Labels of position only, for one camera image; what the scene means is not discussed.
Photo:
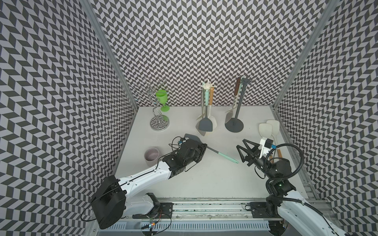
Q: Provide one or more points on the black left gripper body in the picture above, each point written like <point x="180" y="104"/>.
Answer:
<point x="197" y="155"/>

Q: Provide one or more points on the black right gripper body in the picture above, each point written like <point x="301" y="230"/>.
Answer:
<point x="262" y="163"/>

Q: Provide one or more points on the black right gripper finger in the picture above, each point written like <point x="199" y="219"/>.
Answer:
<point x="251" y="145"/>
<point x="246" y="154"/>

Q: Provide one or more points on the grey spatula mint handle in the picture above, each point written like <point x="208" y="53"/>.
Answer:
<point x="193" y="137"/>

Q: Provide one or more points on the steel spoon brown handle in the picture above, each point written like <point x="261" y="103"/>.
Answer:
<point x="236" y="90"/>

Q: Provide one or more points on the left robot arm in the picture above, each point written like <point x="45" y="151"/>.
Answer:
<point x="110" y="200"/>

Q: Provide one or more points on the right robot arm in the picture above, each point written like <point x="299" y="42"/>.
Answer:
<point x="284" y="200"/>

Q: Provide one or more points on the dark grey utensil rack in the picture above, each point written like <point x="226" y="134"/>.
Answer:
<point x="234" y="124"/>

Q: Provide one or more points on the cream utensil rack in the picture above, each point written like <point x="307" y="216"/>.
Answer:
<point x="207" y="85"/>

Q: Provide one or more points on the pink ceramic cup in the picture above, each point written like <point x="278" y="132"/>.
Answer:
<point x="151" y="156"/>

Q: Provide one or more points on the green plastic goblet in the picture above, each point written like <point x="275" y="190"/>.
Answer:
<point x="162" y="97"/>

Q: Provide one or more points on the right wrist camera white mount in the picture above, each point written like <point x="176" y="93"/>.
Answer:
<point x="266" y="146"/>

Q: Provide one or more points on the grey turner mint handle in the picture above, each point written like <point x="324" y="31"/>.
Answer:
<point x="206" y="124"/>

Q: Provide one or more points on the white spatula wooden handle rack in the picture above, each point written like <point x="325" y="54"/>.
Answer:
<point x="212" y="118"/>

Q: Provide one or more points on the chrome wire glass rack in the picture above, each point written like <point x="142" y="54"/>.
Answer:
<point x="159" y="121"/>

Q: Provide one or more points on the white spatula mint handle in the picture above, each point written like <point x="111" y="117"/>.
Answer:
<point x="235" y="100"/>

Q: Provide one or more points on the metal base rail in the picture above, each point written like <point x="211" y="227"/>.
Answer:
<point x="200" y="217"/>

